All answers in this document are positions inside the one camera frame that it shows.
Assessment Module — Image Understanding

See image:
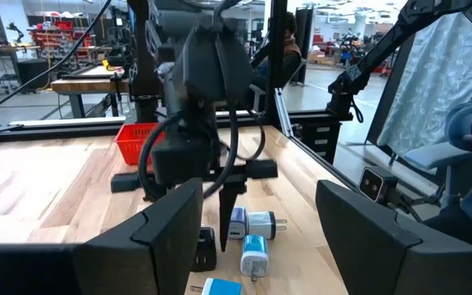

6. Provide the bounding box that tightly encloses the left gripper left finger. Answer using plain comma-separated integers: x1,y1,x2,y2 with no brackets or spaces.
74,178,204,295

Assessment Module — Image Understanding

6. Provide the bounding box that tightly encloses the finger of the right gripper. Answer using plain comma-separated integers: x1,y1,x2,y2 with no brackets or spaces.
218,188,241,252

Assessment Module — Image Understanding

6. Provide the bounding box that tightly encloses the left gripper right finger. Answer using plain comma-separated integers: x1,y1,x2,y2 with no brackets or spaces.
315,179,422,295

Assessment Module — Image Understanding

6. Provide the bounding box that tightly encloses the purple USB wall charger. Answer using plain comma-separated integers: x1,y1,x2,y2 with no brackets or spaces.
227,206,248,241

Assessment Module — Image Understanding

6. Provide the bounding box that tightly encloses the white charger with black face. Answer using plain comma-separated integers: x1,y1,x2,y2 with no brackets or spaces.
247,211,288,241

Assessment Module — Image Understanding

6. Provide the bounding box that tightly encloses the black plug adapter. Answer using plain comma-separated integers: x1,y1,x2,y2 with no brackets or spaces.
189,226,218,273

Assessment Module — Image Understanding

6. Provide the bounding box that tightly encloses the teal USB wall charger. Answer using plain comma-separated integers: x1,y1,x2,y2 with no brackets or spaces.
239,234,270,284
189,277,243,295

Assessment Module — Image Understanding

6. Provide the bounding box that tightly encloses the red plastic basket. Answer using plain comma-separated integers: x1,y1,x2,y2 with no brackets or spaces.
113,121,167,166

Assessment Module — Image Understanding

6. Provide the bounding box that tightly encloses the grey blue chair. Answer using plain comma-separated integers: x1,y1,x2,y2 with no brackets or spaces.
402,141,472,206

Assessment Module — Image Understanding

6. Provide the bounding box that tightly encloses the wooden workbench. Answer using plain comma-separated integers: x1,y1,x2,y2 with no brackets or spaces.
50,65,130,120

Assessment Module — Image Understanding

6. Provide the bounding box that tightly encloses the person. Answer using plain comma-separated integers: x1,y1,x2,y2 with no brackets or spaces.
252,11,302,91
422,84,472,251

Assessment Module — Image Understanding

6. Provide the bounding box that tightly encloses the black cart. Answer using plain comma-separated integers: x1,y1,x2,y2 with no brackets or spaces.
16,59,51,91

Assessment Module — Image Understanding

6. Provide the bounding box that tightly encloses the shelf with red bins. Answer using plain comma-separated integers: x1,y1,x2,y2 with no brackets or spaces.
29,20,98,58

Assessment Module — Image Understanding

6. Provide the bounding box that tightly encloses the patterned light curtain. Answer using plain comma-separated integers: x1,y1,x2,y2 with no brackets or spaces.
377,11,472,157

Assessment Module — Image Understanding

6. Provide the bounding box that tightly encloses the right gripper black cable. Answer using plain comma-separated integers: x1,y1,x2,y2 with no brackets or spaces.
137,98,268,202

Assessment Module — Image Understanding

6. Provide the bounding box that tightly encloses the table-level camera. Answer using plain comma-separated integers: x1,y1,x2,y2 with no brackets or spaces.
358,166,399,205

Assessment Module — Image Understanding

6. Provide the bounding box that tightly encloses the table-level camera cable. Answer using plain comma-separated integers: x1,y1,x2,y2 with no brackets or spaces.
391,192,446,225

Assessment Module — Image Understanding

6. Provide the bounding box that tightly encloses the thin black cable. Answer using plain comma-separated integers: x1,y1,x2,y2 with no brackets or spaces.
0,0,113,125

